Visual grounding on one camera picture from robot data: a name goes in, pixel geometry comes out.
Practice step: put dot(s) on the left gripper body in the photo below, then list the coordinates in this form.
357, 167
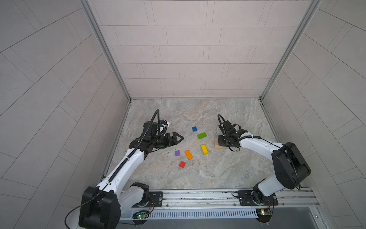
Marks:
161, 141

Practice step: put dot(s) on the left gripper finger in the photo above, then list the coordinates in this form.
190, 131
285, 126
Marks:
177, 136
177, 140

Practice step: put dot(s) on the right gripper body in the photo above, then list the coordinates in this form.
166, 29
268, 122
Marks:
223, 140

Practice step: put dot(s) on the orange wood block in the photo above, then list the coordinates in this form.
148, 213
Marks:
188, 154

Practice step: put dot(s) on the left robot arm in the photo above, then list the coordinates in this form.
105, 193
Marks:
103, 205

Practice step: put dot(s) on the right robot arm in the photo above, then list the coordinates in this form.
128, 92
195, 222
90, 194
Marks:
290, 167

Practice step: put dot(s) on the green wood block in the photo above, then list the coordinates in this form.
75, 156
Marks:
202, 135

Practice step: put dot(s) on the yellow wood block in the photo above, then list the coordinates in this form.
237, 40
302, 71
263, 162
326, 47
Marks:
204, 149

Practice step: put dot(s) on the red wood cube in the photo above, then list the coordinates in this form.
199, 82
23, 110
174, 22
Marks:
182, 164

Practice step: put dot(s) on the vent grille strip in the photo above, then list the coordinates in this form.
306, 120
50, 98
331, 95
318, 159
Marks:
204, 214

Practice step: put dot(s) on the left controller board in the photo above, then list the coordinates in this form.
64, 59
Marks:
140, 215

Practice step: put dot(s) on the controller board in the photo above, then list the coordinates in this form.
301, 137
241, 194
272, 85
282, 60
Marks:
264, 215
140, 215

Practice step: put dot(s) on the right controller board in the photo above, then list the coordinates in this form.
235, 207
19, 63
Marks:
264, 215

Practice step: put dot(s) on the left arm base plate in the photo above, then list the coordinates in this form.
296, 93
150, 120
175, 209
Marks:
153, 198

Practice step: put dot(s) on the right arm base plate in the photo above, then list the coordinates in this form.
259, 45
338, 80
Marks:
247, 199

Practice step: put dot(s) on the aluminium mounting rail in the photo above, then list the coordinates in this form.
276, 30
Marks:
223, 199

